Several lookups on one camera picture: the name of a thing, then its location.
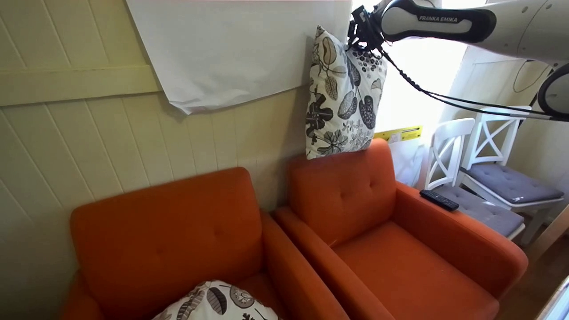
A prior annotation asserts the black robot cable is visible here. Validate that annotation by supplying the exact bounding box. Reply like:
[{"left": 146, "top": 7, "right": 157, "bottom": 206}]
[
  {"left": 377, "top": 46, "right": 569, "bottom": 117},
  {"left": 379, "top": 51, "right": 569, "bottom": 122}
]

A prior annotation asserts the white paper wall sheet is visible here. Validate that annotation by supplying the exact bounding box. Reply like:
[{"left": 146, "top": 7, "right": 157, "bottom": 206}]
[{"left": 125, "top": 0, "right": 356, "bottom": 117}]

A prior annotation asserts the grey chair cushion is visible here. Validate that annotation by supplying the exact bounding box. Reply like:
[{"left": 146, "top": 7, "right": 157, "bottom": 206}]
[
  {"left": 464, "top": 161, "right": 566, "bottom": 208},
  {"left": 430, "top": 185, "right": 528, "bottom": 240}
]

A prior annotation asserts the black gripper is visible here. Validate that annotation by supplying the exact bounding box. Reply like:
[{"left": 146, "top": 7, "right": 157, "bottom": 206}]
[{"left": 345, "top": 3, "right": 388, "bottom": 57}]

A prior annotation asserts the orange fabric armchair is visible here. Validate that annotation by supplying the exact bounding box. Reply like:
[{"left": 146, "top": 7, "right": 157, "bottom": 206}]
[
  {"left": 272, "top": 137, "right": 532, "bottom": 320},
  {"left": 57, "top": 165, "right": 352, "bottom": 320}
]

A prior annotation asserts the white plastic bag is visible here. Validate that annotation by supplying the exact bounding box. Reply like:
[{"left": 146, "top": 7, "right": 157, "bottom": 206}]
[{"left": 390, "top": 140, "right": 430, "bottom": 188}]

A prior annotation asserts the black remote control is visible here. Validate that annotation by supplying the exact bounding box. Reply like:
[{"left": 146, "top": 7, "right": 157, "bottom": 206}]
[{"left": 420, "top": 188, "right": 462, "bottom": 213}]

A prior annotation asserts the grey white board edge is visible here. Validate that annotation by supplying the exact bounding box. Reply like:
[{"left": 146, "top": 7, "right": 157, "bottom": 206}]
[{"left": 534, "top": 275, "right": 569, "bottom": 320}]

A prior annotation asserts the floral black white pillow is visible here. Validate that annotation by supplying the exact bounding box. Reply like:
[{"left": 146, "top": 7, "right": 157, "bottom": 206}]
[
  {"left": 151, "top": 279, "right": 281, "bottom": 320},
  {"left": 304, "top": 25, "right": 391, "bottom": 161}
]

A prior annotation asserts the white wooden chair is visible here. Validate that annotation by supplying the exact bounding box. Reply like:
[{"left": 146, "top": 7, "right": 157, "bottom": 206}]
[
  {"left": 422, "top": 115, "right": 528, "bottom": 241},
  {"left": 461, "top": 108, "right": 566, "bottom": 245}
]

